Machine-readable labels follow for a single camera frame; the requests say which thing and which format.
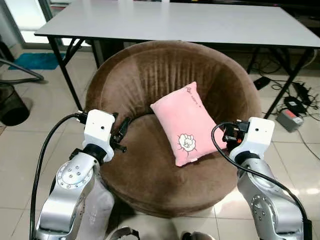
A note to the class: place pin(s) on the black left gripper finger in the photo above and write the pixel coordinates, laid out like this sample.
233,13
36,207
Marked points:
125,129

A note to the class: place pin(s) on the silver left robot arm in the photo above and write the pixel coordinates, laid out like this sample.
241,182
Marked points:
67,192

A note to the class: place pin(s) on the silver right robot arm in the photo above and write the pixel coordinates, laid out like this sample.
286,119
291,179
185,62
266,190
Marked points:
267,205

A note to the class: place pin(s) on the brown round velvet sofa chair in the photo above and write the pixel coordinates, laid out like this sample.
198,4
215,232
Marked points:
150,175

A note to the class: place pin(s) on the pink pillow with flower print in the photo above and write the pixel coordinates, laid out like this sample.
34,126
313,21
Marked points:
187,120

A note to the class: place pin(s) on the grey pillow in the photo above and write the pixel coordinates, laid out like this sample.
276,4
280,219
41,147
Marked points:
99,205

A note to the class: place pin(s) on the blue floor mat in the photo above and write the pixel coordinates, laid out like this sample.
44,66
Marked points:
35,61

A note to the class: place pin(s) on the small flat black device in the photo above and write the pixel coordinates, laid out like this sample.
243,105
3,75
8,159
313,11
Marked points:
261,83

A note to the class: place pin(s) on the black power brick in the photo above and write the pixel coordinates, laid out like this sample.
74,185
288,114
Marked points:
295,104

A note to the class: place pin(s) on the black power strip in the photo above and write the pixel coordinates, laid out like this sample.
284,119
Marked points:
302,92

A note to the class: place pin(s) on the robot left leg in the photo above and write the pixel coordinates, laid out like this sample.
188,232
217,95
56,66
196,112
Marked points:
122,233

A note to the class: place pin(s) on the grey metal chair tube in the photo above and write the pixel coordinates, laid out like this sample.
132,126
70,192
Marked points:
30,73

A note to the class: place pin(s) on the black round bin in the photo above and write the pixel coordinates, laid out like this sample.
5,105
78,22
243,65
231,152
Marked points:
12,107

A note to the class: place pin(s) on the white folding table, black legs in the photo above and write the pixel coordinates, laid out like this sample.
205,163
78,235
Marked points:
175,22

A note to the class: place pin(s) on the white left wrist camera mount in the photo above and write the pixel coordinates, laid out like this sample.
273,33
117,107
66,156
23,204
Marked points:
98,127

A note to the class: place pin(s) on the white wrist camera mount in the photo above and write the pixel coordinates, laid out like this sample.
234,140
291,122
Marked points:
259,135
98,127

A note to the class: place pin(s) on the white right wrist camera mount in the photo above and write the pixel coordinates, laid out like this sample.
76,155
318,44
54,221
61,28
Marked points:
259,135

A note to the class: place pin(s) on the grey power box, red switch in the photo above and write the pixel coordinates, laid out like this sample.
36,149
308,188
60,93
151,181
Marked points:
289,120

